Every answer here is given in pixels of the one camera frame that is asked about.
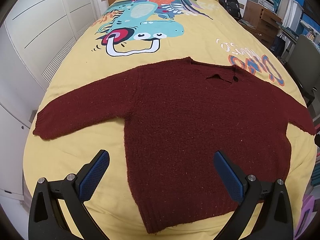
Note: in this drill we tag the dark red knit sweater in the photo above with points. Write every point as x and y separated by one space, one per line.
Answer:
177 114

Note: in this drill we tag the grey green chair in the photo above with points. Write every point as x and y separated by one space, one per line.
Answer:
303 67

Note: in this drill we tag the black backpack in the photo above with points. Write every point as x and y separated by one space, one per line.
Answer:
232 7

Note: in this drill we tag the dark shopping bag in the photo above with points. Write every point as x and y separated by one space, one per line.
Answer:
278 46

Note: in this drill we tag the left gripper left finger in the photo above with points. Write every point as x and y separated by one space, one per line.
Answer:
46 219

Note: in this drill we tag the yellow dinosaur print bedspread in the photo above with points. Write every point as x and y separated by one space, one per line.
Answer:
210 36

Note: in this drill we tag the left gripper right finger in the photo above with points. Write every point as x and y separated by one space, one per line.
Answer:
275 219

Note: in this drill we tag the purple stool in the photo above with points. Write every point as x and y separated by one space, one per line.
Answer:
305 217

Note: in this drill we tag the wooden drawer cabinet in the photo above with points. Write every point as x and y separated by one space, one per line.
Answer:
260 22

